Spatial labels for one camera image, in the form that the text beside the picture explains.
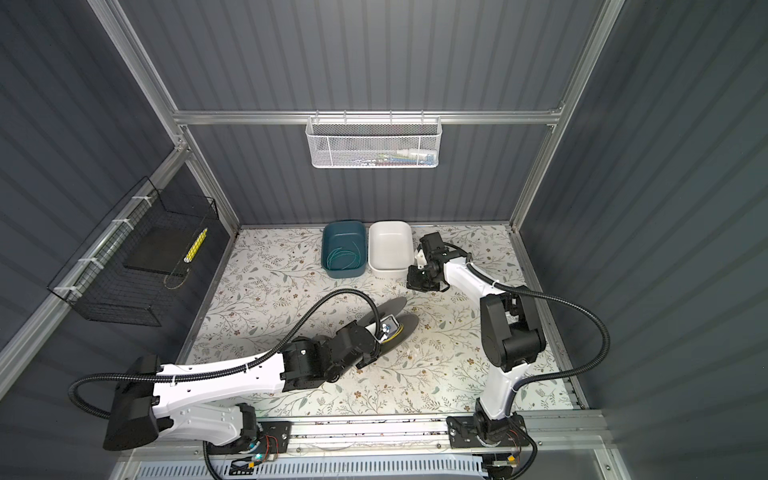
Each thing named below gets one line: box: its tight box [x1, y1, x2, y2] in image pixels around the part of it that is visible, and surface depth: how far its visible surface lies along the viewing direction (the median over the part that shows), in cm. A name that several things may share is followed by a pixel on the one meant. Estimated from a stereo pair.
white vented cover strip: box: [133, 457, 489, 480], surface depth 72 cm
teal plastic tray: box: [322, 220, 367, 278], surface depth 110 cm
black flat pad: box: [124, 226, 199, 276], surface depth 77 cm
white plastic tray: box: [368, 220, 414, 279], surface depth 116 cm
